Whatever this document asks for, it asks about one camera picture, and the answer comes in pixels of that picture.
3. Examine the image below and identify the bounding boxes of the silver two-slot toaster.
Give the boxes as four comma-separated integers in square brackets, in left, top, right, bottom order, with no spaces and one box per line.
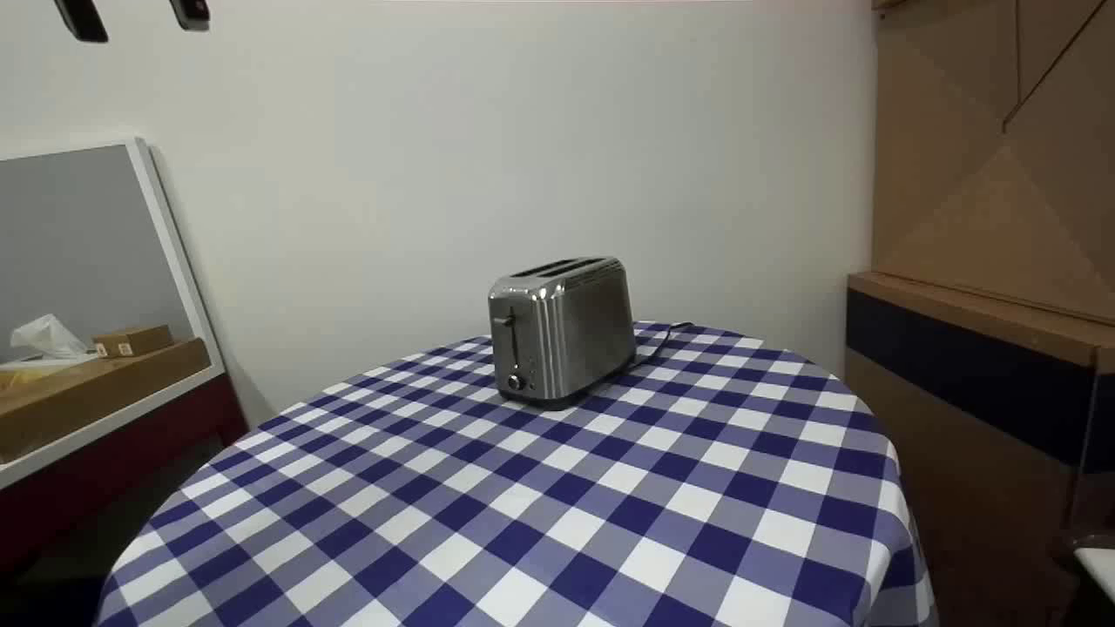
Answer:
[483,256,641,412]

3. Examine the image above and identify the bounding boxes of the blue white checkered tablecloth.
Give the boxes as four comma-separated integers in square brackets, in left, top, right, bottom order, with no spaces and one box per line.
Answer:
[94,321,941,627]

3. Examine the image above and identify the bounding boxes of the small cardboard box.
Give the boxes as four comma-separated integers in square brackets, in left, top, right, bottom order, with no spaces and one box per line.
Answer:
[91,323,177,364]

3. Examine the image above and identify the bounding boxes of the wooden cabinet with dark band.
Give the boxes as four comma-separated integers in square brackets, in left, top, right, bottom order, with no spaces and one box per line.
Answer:
[840,273,1115,627]

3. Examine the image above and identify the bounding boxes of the long brown wooden box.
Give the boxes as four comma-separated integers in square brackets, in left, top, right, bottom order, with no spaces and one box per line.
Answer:
[0,333,214,463]

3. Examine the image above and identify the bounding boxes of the dark red low cabinet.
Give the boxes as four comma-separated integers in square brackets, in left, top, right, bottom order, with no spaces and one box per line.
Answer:
[0,374,252,581]

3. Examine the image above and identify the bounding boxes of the white framed grey board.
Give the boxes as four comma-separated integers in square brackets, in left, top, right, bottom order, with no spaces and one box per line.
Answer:
[0,136,228,491]

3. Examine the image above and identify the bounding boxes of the crumpled white plastic bag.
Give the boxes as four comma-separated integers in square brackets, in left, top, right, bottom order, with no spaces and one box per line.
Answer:
[6,311,104,369]

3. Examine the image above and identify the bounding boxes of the white flat object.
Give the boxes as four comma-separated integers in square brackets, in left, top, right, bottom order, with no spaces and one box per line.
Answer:
[1069,545,1115,609]

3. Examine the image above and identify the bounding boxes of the black toaster power cable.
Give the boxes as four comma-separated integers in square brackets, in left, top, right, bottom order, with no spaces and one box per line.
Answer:
[630,321,703,366]

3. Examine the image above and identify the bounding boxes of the wooden wall panel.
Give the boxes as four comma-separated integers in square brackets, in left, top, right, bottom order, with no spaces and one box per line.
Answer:
[867,0,1115,332]

